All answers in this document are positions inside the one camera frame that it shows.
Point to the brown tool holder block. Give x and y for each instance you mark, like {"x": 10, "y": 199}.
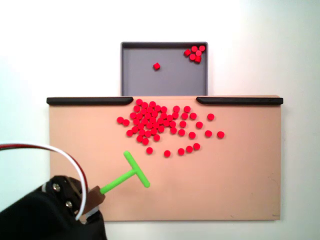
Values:
{"x": 95, "y": 198}

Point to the green T-shaped pusher tool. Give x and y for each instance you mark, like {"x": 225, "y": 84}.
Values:
{"x": 120, "y": 181}

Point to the red cylindrical granule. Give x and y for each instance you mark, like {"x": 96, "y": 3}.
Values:
{"x": 149, "y": 110}
{"x": 152, "y": 104}
{"x": 136, "y": 108}
{"x": 176, "y": 109}
{"x": 189, "y": 149}
{"x": 148, "y": 133}
{"x": 135, "y": 129}
{"x": 149, "y": 125}
{"x": 198, "y": 59}
{"x": 129, "y": 133}
{"x": 187, "y": 109}
{"x": 181, "y": 132}
{"x": 172, "y": 124}
{"x": 184, "y": 116}
{"x": 167, "y": 153}
{"x": 154, "y": 130}
{"x": 142, "y": 127}
{"x": 181, "y": 151}
{"x": 136, "y": 121}
{"x": 208, "y": 133}
{"x": 133, "y": 115}
{"x": 196, "y": 146}
{"x": 202, "y": 48}
{"x": 187, "y": 52}
{"x": 157, "y": 108}
{"x": 140, "y": 138}
{"x": 155, "y": 125}
{"x": 139, "y": 116}
{"x": 194, "y": 48}
{"x": 163, "y": 109}
{"x": 193, "y": 116}
{"x": 169, "y": 118}
{"x": 156, "y": 137}
{"x": 199, "y": 125}
{"x": 192, "y": 135}
{"x": 139, "y": 102}
{"x": 220, "y": 134}
{"x": 143, "y": 111}
{"x": 152, "y": 120}
{"x": 173, "y": 130}
{"x": 166, "y": 123}
{"x": 126, "y": 122}
{"x": 163, "y": 115}
{"x": 148, "y": 115}
{"x": 210, "y": 116}
{"x": 161, "y": 129}
{"x": 175, "y": 115}
{"x": 144, "y": 105}
{"x": 145, "y": 141}
{"x": 160, "y": 121}
{"x": 192, "y": 57}
{"x": 156, "y": 66}
{"x": 149, "y": 150}
{"x": 142, "y": 132}
{"x": 198, "y": 53}
{"x": 182, "y": 124}
{"x": 144, "y": 121}
{"x": 120, "y": 120}
{"x": 154, "y": 114}

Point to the grey square container tray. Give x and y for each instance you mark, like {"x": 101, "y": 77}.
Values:
{"x": 162, "y": 82}

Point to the beige rectangular board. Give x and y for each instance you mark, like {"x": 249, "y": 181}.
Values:
{"x": 225, "y": 175}

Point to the black edge rail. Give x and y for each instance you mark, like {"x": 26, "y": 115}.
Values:
{"x": 240, "y": 101}
{"x": 87, "y": 101}

